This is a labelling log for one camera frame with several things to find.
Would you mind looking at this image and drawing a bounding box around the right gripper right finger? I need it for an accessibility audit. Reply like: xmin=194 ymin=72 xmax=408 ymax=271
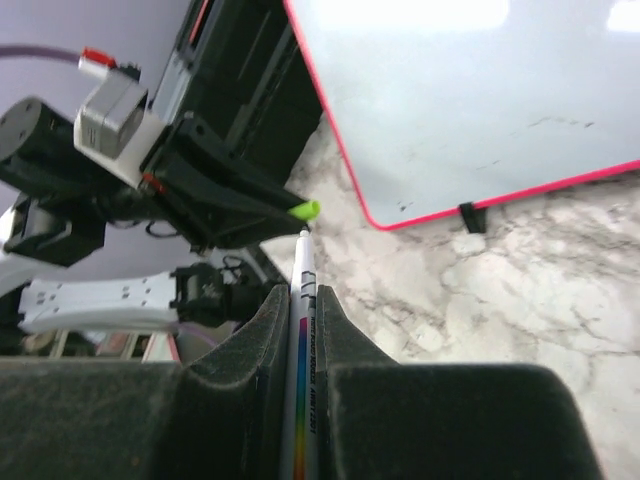
xmin=317 ymin=286 xmax=603 ymax=479

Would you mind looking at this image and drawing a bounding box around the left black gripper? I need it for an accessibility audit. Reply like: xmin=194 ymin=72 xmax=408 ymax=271
xmin=142 ymin=112 xmax=309 ymax=250

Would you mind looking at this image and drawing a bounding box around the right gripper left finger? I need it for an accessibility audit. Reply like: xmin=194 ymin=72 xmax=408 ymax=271
xmin=1 ymin=286 xmax=289 ymax=479

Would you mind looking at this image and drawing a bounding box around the green marker cap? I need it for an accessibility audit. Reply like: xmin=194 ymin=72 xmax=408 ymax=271
xmin=288 ymin=200 xmax=321 ymax=222

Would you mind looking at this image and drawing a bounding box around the pink framed whiteboard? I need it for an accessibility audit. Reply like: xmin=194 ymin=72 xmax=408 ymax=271
xmin=285 ymin=1 xmax=639 ymax=230

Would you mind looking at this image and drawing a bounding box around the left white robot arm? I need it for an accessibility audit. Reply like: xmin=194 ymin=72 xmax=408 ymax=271
xmin=1 ymin=97 xmax=320 ymax=333

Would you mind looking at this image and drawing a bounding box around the black toolbox with clear lids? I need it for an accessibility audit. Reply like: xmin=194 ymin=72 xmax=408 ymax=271
xmin=150 ymin=0 xmax=322 ymax=184

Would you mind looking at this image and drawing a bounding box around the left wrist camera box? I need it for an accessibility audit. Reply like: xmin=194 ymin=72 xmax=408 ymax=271
xmin=73 ymin=57 xmax=166 ymax=189

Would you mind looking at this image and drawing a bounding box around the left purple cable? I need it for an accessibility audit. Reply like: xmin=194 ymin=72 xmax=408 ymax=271
xmin=0 ymin=43 xmax=84 ymax=65

